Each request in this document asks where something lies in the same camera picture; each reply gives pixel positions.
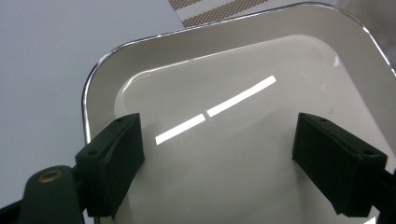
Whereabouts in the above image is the white square plate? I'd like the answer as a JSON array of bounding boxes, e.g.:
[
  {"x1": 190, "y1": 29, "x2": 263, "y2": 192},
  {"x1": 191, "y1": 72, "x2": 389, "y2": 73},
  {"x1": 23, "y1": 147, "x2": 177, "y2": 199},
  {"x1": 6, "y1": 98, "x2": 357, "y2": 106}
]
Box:
[{"x1": 81, "y1": 1, "x2": 396, "y2": 224}]

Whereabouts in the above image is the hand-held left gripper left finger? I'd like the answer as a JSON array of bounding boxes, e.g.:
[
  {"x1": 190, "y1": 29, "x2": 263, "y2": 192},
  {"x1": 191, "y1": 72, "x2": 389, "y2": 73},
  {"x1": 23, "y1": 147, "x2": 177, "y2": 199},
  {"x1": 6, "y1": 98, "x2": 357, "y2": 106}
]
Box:
[{"x1": 74, "y1": 112, "x2": 146, "y2": 218}]

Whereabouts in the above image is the brown striped placemat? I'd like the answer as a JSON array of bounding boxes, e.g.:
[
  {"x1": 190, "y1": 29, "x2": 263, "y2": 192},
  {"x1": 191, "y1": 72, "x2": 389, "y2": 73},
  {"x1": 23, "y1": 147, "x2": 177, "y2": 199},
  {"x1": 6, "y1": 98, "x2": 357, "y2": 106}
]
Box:
[{"x1": 167, "y1": 0, "x2": 300, "y2": 28}]

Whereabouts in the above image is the light blue table cover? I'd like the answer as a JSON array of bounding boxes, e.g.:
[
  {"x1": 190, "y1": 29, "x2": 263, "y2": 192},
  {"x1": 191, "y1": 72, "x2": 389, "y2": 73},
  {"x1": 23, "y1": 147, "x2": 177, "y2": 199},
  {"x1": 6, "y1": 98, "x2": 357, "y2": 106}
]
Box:
[{"x1": 0, "y1": 0, "x2": 188, "y2": 208}]

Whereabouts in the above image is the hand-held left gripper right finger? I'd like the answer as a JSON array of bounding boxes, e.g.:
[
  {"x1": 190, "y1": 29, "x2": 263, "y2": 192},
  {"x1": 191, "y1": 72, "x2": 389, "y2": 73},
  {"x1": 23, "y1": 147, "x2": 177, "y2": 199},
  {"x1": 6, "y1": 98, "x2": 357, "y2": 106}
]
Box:
[{"x1": 291, "y1": 112, "x2": 389, "y2": 218}]

